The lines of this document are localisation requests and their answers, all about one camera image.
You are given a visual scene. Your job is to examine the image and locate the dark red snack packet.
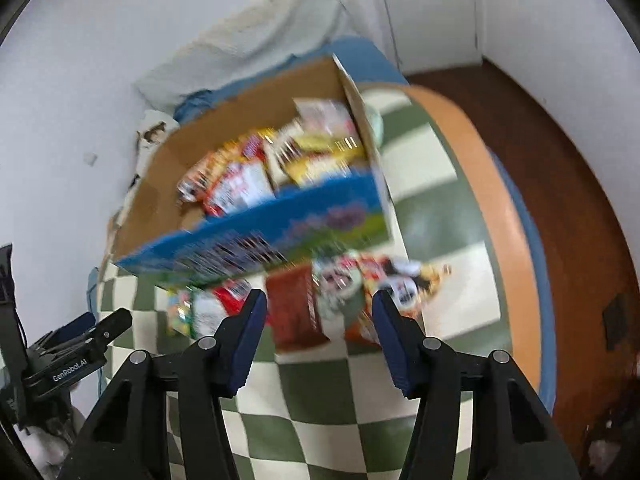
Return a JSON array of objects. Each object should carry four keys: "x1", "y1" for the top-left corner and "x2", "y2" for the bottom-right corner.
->
[{"x1": 265, "y1": 265, "x2": 331, "y2": 353}]

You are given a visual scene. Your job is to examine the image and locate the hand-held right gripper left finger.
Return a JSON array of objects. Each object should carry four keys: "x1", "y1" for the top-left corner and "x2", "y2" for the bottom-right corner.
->
[{"x1": 57, "y1": 289, "x2": 268, "y2": 480}]

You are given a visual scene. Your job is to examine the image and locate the green white checkered mat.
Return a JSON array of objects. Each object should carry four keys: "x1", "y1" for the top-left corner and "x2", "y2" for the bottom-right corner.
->
[{"x1": 97, "y1": 82, "x2": 543, "y2": 480}]

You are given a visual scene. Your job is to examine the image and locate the clear yellow bread packet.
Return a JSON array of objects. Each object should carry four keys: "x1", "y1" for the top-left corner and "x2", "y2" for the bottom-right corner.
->
[{"x1": 292, "y1": 99, "x2": 361, "y2": 147}]

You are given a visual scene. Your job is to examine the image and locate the white red label packet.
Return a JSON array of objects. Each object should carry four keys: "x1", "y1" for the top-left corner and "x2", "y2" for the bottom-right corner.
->
[{"x1": 202, "y1": 160, "x2": 277, "y2": 218}]

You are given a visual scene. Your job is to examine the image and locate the orange brown panda packet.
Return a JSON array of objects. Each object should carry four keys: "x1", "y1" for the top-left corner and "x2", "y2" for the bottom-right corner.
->
[{"x1": 227, "y1": 129, "x2": 276, "y2": 163}]

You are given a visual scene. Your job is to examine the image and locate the yellow panda snack packet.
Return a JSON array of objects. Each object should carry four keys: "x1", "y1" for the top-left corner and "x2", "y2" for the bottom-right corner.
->
[{"x1": 285, "y1": 130, "x2": 367, "y2": 187}]

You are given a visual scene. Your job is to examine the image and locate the colourful candy ball bag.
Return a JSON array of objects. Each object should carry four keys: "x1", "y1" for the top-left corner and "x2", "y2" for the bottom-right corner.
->
[{"x1": 165, "y1": 287, "x2": 198, "y2": 339}]

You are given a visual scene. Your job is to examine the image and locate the white chocolate stick box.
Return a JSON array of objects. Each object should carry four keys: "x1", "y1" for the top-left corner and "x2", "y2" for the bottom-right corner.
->
[{"x1": 265, "y1": 120, "x2": 307, "y2": 186}]

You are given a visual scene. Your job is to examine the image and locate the small white panda packet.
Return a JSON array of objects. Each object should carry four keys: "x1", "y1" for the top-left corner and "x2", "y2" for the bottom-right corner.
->
[{"x1": 310, "y1": 257, "x2": 368, "y2": 336}]

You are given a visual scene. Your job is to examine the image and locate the grey quilted pillow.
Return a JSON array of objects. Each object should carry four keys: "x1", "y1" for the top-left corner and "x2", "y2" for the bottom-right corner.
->
[{"x1": 135, "y1": 0, "x2": 352, "y2": 111}]

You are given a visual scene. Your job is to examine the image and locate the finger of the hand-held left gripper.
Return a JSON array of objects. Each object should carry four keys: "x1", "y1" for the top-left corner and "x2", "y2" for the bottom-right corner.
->
[
  {"x1": 44, "y1": 312, "x2": 97, "y2": 347},
  {"x1": 30, "y1": 308, "x2": 134, "y2": 358}
]

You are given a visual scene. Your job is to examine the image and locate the blue printed cardboard box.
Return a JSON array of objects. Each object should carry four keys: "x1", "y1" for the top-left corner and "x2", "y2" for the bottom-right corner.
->
[{"x1": 112, "y1": 54, "x2": 396, "y2": 291}]

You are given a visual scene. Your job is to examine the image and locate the grey fleece trousers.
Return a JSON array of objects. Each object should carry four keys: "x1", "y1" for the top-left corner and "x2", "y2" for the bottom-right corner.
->
[{"x1": 14, "y1": 400, "x2": 87, "y2": 480}]

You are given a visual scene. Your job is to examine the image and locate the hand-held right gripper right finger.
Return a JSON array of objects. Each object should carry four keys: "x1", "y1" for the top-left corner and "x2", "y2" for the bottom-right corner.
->
[{"x1": 371, "y1": 290, "x2": 581, "y2": 480}]

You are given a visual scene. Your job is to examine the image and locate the bear print pillow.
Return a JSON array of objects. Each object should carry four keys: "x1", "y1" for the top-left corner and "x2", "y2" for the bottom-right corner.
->
[{"x1": 102, "y1": 109, "x2": 182, "y2": 271}]

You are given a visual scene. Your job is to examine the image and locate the orange beige panda packet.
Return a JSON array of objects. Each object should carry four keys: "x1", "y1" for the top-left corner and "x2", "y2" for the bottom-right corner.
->
[{"x1": 346, "y1": 255, "x2": 453, "y2": 346}]

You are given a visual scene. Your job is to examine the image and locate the red triangular snack packet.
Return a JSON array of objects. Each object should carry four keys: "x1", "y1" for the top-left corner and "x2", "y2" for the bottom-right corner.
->
[{"x1": 212, "y1": 280, "x2": 271, "y2": 328}]

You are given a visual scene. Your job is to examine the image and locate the white door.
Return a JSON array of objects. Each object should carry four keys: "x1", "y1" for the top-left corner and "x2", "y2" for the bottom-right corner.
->
[{"x1": 375, "y1": 0, "x2": 484, "y2": 77}]

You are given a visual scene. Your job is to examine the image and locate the white snack packet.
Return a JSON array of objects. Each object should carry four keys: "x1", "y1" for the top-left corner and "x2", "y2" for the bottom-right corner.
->
[{"x1": 190, "y1": 287, "x2": 227, "y2": 341}]

